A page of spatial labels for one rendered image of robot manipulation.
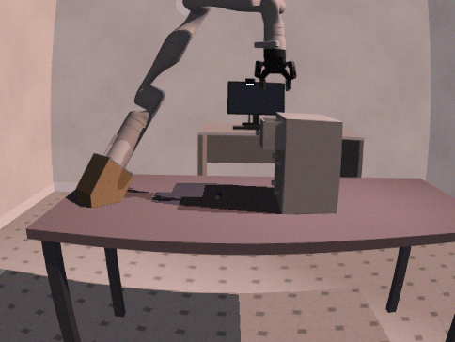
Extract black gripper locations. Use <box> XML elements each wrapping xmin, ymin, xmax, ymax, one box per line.
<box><xmin>255</xmin><ymin>49</ymin><xmax>297</xmax><ymax>91</ymax></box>

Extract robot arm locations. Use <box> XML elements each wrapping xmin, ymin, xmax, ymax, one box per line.
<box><xmin>103</xmin><ymin>0</ymin><xmax>286</xmax><ymax>168</ymax></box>

